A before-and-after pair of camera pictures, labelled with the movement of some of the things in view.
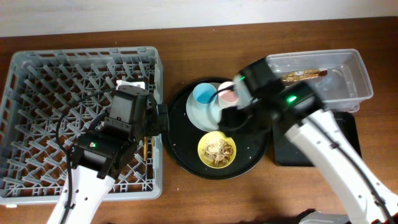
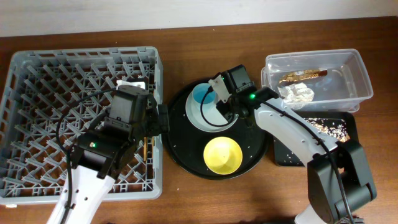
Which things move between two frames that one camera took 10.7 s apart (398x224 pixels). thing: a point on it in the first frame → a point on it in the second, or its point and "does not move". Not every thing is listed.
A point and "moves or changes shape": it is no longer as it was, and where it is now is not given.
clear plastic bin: (346, 85) does not move
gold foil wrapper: (303, 74) does not move
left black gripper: (161, 118) does not move
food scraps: (218, 152) moves or changes shape
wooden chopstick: (145, 149) does not move
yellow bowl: (216, 150) moves or changes shape
